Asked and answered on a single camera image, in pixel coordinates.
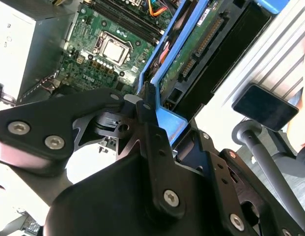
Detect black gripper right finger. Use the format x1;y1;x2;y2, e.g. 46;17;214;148
176;119;305;236

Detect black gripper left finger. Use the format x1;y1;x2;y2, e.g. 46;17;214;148
0;82;187;218

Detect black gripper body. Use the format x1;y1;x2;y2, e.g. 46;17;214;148
43;152;224;236

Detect hard disk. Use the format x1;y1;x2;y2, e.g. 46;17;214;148
137;0;288;148

